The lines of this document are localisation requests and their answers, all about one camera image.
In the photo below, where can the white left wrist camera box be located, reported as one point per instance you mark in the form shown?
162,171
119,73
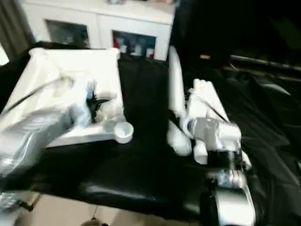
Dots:
80,103

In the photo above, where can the white plastic table top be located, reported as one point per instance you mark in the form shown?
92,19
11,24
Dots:
65,70

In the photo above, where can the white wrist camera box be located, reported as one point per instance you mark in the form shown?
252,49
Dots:
196,108
80,103

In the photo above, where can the white glass-door cabinet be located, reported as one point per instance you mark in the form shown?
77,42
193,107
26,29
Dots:
98,14

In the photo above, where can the grey curtain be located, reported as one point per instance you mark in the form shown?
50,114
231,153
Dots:
14,28

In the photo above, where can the grey ornament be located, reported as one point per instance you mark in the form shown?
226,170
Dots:
114,1

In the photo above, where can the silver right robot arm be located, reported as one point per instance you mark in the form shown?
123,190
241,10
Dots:
225,141

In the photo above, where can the black plastic mat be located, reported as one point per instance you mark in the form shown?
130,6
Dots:
145,153

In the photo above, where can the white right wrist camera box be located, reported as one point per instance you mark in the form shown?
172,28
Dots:
196,108

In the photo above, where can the dark metal rod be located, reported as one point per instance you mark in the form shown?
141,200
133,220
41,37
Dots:
265,62

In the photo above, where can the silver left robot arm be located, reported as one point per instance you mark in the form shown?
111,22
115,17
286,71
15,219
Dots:
35,141

